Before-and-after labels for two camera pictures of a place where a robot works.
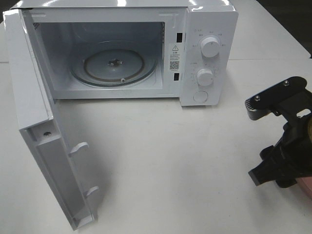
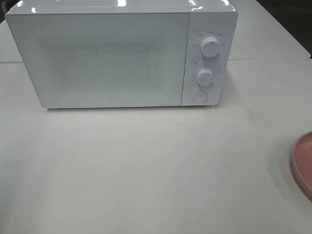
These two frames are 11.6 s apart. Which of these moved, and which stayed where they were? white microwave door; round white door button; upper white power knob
Moved: white microwave door
Stayed: upper white power knob; round white door button
